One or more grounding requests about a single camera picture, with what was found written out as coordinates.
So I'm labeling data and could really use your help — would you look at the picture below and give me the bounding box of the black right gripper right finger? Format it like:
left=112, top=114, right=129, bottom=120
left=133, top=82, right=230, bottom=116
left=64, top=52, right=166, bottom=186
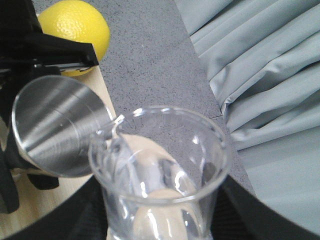
left=211, top=176, right=320, bottom=240

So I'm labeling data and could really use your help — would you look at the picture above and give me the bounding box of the clear glass measuring beaker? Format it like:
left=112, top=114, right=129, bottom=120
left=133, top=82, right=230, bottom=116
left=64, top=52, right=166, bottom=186
left=88, top=106, right=230, bottom=240

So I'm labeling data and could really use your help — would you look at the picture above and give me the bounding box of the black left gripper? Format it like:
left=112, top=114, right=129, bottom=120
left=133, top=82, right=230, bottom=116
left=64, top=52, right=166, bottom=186
left=0, top=0, right=98, bottom=125

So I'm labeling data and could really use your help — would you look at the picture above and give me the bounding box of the light wooden cutting board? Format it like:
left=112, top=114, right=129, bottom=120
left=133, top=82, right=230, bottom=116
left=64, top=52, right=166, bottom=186
left=0, top=66, right=116, bottom=239

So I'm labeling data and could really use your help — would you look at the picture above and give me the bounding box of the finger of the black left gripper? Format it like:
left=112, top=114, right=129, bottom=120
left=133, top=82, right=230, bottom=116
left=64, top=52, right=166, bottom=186
left=0, top=141, right=20, bottom=214
left=27, top=174, right=60, bottom=190

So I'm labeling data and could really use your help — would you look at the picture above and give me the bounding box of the yellow lemon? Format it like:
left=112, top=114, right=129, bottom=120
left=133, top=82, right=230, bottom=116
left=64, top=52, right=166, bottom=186
left=37, top=0, right=111, bottom=61

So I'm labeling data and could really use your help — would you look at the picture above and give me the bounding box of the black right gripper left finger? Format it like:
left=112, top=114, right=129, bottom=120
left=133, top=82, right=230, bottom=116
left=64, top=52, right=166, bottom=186
left=3, top=177, right=108, bottom=240

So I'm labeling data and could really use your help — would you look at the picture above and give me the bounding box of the steel double jigger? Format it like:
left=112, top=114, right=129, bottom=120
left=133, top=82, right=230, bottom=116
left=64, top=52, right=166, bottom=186
left=5, top=75, right=112, bottom=178

